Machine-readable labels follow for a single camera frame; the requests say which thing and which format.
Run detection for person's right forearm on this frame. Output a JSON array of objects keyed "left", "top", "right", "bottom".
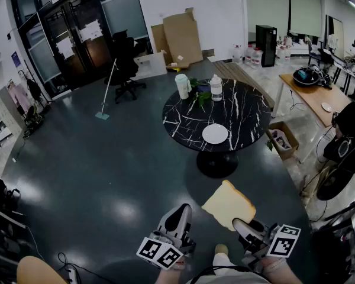
[{"left": 260, "top": 257, "right": 302, "bottom": 284}]

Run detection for pink hanging garment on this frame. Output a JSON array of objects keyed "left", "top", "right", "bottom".
[{"left": 7, "top": 81, "right": 32, "bottom": 115}]

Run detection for wooden slatted bench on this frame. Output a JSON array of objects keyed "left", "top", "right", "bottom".
[{"left": 214, "top": 60, "right": 276, "bottom": 111}]

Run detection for dark blue chair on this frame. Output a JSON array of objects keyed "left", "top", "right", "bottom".
[{"left": 307, "top": 43, "right": 335, "bottom": 68}]

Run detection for white standing board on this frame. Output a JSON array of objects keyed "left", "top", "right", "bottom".
[{"left": 325, "top": 14, "right": 344, "bottom": 59}]

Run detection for black equipment rack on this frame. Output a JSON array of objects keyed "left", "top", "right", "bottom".
[{"left": 0, "top": 170, "right": 28, "bottom": 266}]

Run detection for small brown cardboard sheet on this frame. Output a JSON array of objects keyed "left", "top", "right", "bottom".
[{"left": 150, "top": 24, "right": 174, "bottom": 66}]

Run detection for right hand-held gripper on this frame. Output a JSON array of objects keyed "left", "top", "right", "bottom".
[{"left": 232, "top": 218, "right": 302, "bottom": 270}]

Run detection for black office chair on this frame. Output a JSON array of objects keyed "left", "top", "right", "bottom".
[{"left": 105, "top": 30, "right": 147, "bottom": 105}]

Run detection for pale wrist band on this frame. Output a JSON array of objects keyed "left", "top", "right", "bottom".
[{"left": 263, "top": 259, "right": 288, "bottom": 273}]

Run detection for open cardboard box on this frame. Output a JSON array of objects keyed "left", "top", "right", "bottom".
[{"left": 266, "top": 121, "right": 299, "bottom": 161}]

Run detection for black coat rack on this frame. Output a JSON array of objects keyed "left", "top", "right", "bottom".
[{"left": 17, "top": 69, "right": 53, "bottom": 124}]

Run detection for wooden desk white legs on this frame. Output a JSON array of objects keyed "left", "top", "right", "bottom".
[{"left": 271, "top": 73, "right": 354, "bottom": 164}]

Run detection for large brown cardboard sheet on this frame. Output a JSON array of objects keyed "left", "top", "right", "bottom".
[{"left": 162, "top": 7, "right": 204, "bottom": 66}]

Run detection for clear jar white lid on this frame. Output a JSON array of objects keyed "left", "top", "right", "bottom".
[{"left": 209, "top": 74, "right": 224, "bottom": 102}]

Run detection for pale toast bread slice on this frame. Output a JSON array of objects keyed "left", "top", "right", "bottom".
[{"left": 201, "top": 179, "right": 257, "bottom": 233}]

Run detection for mint green lidded canister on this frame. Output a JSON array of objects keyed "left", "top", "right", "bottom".
[{"left": 175, "top": 73, "right": 192, "bottom": 100}]

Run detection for white cabinet panel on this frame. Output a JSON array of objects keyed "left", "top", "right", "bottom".
[{"left": 134, "top": 51, "right": 168, "bottom": 79}]

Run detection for black chest cable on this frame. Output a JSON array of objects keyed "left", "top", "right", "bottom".
[{"left": 192, "top": 264, "right": 255, "bottom": 278}]

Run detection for black floor cable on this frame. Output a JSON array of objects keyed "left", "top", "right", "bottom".
[{"left": 57, "top": 251, "right": 113, "bottom": 284}]

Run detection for black framed glass door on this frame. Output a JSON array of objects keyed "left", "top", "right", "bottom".
[{"left": 8, "top": 0, "right": 113, "bottom": 97}]

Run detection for black helmet blue lining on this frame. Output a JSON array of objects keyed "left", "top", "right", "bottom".
[{"left": 292, "top": 67, "right": 320, "bottom": 87}]

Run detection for tan rounded seat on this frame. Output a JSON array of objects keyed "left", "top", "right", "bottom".
[{"left": 16, "top": 256, "right": 69, "bottom": 284}]

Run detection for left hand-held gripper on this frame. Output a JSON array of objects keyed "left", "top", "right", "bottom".
[{"left": 135, "top": 202, "right": 198, "bottom": 270}]

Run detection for white paper sheet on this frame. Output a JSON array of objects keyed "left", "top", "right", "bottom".
[
  {"left": 79, "top": 19, "right": 103, "bottom": 43},
  {"left": 55, "top": 37, "right": 75, "bottom": 60}
]

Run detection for white roller blind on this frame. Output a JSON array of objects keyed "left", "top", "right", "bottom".
[{"left": 289, "top": 0, "right": 324, "bottom": 38}]

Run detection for white round plate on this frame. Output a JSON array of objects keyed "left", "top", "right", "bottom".
[{"left": 202, "top": 124, "right": 229, "bottom": 145}]

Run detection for mop with green head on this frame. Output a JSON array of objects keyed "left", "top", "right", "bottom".
[{"left": 94, "top": 58, "right": 118, "bottom": 121}]

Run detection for black round stool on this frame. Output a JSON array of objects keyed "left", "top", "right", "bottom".
[{"left": 316, "top": 170, "right": 354, "bottom": 201}]

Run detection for flat cardboard piece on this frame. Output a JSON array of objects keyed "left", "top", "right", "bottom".
[{"left": 165, "top": 60, "right": 192, "bottom": 70}]

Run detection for tangle of black cables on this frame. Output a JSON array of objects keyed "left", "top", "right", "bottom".
[{"left": 309, "top": 64, "right": 334, "bottom": 90}]

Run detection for white power strip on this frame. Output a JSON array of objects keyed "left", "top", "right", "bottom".
[{"left": 65, "top": 268, "right": 78, "bottom": 284}]

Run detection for person's white trousers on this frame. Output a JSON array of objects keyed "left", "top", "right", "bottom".
[{"left": 186, "top": 253, "right": 273, "bottom": 284}]

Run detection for black table pedestal base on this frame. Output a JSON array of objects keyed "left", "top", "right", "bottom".
[{"left": 196, "top": 151, "right": 240, "bottom": 179}]

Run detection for person's left forearm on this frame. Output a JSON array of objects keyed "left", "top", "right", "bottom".
[{"left": 153, "top": 262, "right": 193, "bottom": 284}]

